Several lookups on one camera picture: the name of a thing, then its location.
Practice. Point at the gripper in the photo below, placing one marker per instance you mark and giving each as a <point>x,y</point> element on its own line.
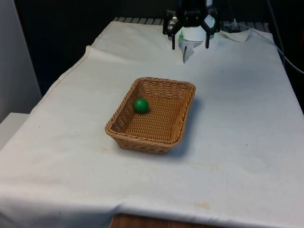
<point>191,16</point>

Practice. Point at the green ball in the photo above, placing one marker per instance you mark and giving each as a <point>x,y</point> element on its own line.
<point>141,105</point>

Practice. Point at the brown wicker basket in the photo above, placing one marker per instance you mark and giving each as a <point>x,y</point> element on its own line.
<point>156,123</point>

